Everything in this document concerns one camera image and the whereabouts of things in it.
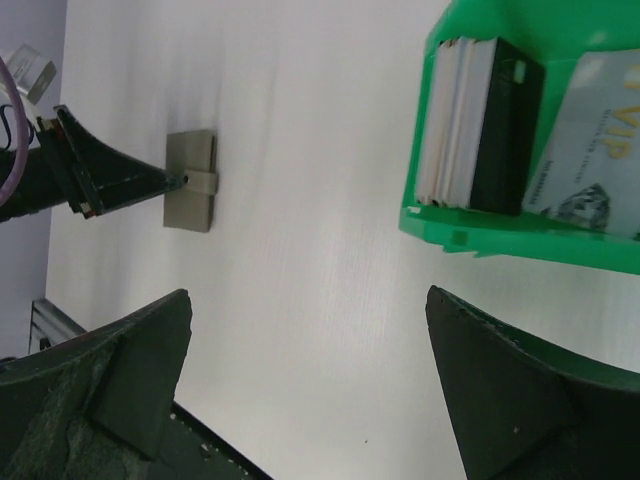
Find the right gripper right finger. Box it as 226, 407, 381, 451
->
425, 286, 639, 479

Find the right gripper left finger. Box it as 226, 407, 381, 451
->
1, 289, 192, 479

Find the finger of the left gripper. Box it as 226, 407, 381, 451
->
37, 105, 183, 218

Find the grey card holder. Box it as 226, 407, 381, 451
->
163, 129, 219, 233

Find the green plastic bin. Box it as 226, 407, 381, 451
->
399, 0, 639, 274

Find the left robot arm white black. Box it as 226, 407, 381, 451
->
1, 105, 184, 222

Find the silver VIP card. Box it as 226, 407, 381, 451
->
523, 49, 639, 239

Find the stack of white cards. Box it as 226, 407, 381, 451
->
414, 37, 498, 209

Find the aluminium frame front rail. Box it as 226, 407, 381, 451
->
28, 299, 86, 354

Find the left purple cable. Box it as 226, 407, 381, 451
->
0, 54, 29, 209

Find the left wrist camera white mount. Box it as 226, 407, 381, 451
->
3, 44, 57, 104

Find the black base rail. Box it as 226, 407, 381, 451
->
161, 402, 271, 479

